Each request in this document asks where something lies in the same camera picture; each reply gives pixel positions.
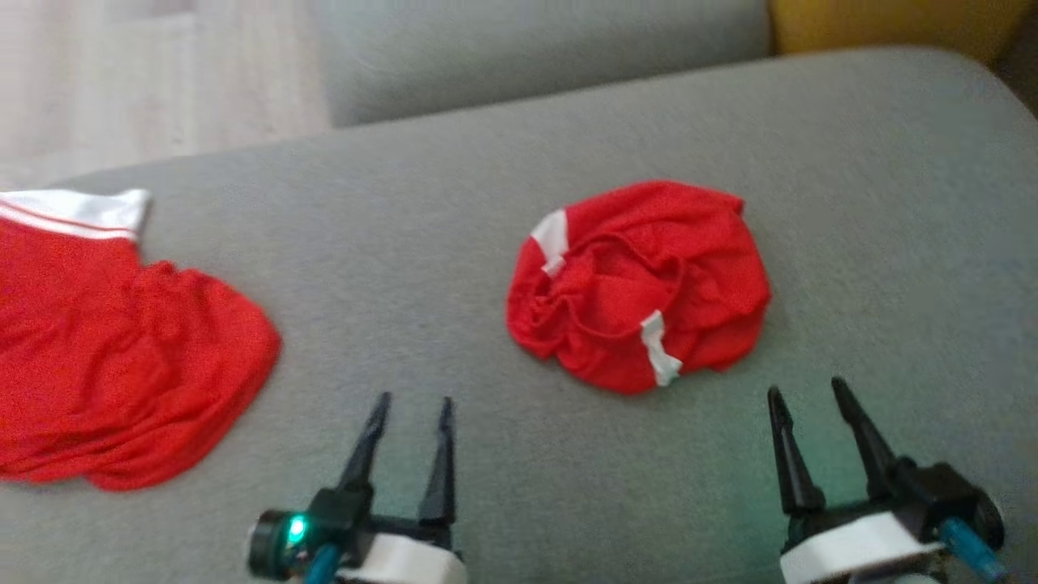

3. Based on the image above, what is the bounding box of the yellow cushion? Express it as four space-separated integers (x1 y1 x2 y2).
769 0 1035 70

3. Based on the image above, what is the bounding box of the red basketball jersey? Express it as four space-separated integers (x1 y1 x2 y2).
0 188 283 492

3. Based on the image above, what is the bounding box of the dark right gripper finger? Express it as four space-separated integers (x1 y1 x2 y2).
830 376 901 500
766 387 826 516

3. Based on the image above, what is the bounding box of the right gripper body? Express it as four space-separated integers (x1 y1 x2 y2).
778 495 946 584

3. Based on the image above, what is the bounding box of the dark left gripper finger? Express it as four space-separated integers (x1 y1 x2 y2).
337 392 392 496
418 397 457 524

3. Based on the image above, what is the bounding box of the grey fabric sofa seat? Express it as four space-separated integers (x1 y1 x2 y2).
0 45 1038 584

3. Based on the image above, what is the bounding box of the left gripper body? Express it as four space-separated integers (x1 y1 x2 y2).
247 509 470 584

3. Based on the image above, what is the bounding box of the teal cable plug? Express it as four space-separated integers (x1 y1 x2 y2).
939 517 1010 583
304 542 341 584

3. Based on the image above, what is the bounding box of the red garment with white patches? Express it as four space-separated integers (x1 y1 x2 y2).
505 180 773 397

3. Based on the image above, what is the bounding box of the grey sofa back cushion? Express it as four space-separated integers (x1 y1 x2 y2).
312 0 771 129

